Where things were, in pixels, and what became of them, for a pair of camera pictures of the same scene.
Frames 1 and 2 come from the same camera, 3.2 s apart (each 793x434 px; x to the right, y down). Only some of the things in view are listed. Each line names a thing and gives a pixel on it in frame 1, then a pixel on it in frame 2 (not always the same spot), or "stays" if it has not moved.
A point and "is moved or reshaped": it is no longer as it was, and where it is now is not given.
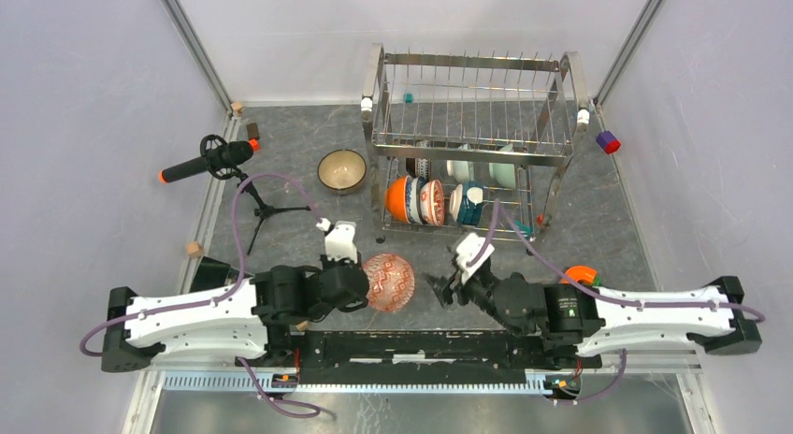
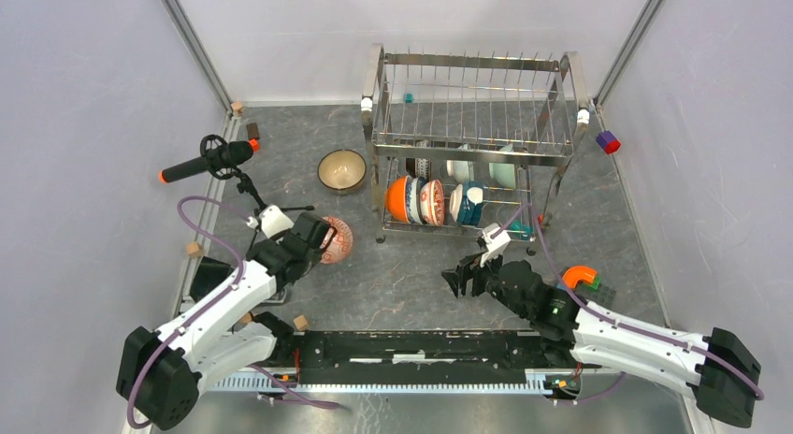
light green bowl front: (504, 173) stays
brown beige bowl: (341, 171) stays
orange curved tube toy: (583, 273) stays
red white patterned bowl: (391, 282) is moved or reshaped
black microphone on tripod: (220, 159) stays
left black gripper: (328, 264) to (316, 254)
